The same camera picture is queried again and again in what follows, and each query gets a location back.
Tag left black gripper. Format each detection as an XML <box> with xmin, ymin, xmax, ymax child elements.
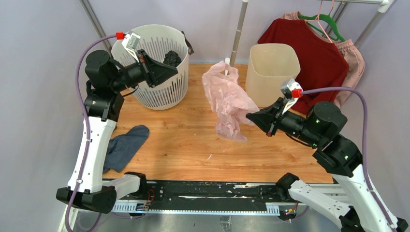
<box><xmin>110</xmin><ymin>49</ymin><xmax>177</xmax><ymax>92</ymax></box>

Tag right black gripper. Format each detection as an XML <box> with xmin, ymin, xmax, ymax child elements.
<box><xmin>245</xmin><ymin>96</ymin><xmax>321</xmax><ymax>146</ymax></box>

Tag pink plastic trash bag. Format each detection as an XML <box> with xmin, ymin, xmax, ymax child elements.
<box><xmin>202</xmin><ymin>61</ymin><xmax>259</xmax><ymax>142</ymax></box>

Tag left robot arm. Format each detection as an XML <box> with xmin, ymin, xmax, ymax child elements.
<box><xmin>56</xmin><ymin>50</ymin><xmax>178</xmax><ymax>214</ymax></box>

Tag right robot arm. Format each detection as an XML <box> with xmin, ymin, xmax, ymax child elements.
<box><xmin>246</xmin><ymin>98</ymin><xmax>409</xmax><ymax>232</ymax></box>

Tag beige plastic trash bin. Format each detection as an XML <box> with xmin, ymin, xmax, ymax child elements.
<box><xmin>245</xmin><ymin>43</ymin><xmax>301</xmax><ymax>108</ymax></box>

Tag black plastic bag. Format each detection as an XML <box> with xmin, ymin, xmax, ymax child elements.
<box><xmin>163</xmin><ymin>50</ymin><xmax>182</xmax><ymax>67</ymax></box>

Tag white slotted laundry basket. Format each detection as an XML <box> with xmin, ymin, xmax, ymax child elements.
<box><xmin>111</xmin><ymin>24</ymin><xmax>193</xmax><ymax>110</ymax></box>

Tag red t-shirt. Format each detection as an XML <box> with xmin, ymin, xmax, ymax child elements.
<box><xmin>257</xmin><ymin>18</ymin><xmax>350</xmax><ymax>116</ymax></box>

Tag grey-blue cloth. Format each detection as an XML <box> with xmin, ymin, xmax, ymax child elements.
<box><xmin>102</xmin><ymin>125</ymin><xmax>150</xmax><ymax>174</ymax></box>

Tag corner aluminium profile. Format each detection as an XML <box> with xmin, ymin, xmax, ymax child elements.
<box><xmin>79</xmin><ymin>0</ymin><xmax>107</xmax><ymax>38</ymax></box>

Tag clothes rack pole with foot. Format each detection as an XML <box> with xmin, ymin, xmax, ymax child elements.
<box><xmin>225</xmin><ymin>0</ymin><xmax>249</xmax><ymax>67</ymax></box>

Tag pink clothes hanger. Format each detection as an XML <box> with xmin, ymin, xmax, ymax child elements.
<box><xmin>300</xmin><ymin>1</ymin><xmax>336</xmax><ymax>43</ymax></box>

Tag green clothes hanger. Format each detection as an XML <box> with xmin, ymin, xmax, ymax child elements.
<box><xmin>297</xmin><ymin>13</ymin><xmax>346</xmax><ymax>42</ymax></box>

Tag right rack pole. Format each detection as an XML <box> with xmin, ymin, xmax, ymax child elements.
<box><xmin>330</xmin><ymin>0</ymin><xmax>395</xmax><ymax>48</ymax></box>

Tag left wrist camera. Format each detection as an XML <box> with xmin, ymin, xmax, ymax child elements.
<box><xmin>116</xmin><ymin>31</ymin><xmax>141</xmax><ymax>63</ymax></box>

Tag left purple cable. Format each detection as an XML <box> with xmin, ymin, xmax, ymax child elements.
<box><xmin>64</xmin><ymin>34</ymin><xmax>126</xmax><ymax>232</ymax></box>

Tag aluminium frame rail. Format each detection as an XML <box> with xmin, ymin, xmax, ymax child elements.
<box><xmin>56</xmin><ymin>173</ymin><xmax>364</xmax><ymax>232</ymax></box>

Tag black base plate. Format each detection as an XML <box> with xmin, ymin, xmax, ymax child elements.
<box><xmin>113</xmin><ymin>180</ymin><xmax>302</xmax><ymax>216</ymax></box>

